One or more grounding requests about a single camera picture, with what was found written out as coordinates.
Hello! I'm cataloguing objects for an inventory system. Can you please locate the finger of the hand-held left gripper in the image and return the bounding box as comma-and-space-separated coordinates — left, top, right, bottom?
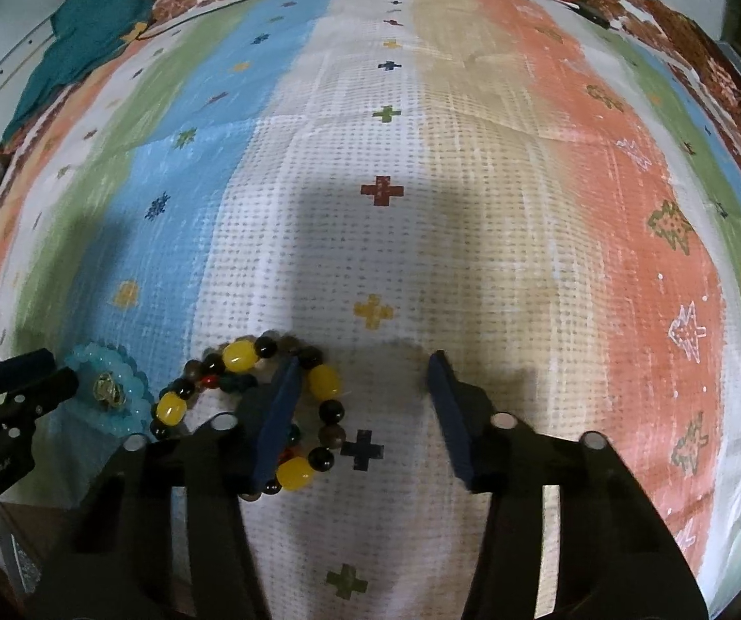
0, 368, 81, 443
0, 347, 56, 415

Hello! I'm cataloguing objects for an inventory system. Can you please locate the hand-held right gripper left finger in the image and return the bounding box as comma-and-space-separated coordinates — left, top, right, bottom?
25, 356, 303, 620

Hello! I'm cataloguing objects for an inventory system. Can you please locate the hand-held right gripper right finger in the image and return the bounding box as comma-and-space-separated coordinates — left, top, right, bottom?
427, 350, 710, 620

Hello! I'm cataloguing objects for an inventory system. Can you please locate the light blue bead bracelet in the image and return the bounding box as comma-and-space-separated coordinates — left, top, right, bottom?
64, 342, 155, 437

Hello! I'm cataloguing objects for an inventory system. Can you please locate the dark multicolour bead bracelet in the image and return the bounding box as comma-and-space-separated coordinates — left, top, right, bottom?
180, 352, 345, 466

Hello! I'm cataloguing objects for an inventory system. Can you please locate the yellow and black bead bracelet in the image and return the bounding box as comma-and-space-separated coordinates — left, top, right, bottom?
149, 332, 349, 498

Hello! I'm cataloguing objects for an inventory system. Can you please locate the silver metal tin box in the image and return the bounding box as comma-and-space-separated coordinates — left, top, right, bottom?
0, 500, 87, 598

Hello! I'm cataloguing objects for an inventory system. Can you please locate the colourful striped mat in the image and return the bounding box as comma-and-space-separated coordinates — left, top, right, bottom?
0, 0, 741, 620

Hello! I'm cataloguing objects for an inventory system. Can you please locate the teal cloth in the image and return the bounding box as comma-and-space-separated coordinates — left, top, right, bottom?
2, 0, 158, 143

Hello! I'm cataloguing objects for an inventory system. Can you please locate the black power adapter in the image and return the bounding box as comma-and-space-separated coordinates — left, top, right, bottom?
573, 0, 613, 30

